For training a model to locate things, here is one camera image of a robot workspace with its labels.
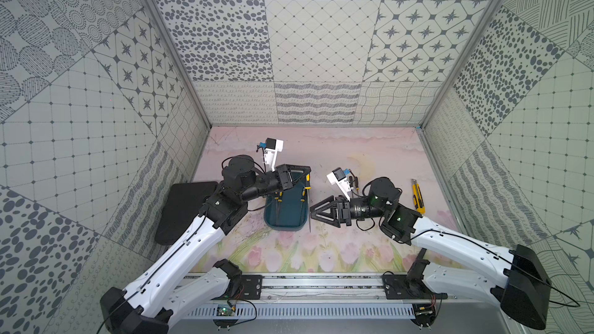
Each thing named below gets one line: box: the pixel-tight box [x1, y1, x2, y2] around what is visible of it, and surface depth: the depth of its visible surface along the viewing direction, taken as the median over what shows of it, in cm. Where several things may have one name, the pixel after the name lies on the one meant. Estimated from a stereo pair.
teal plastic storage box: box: [263, 163, 312, 232], surface depth 92 cm
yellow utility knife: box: [410, 178, 427, 215], surface depth 95 cm
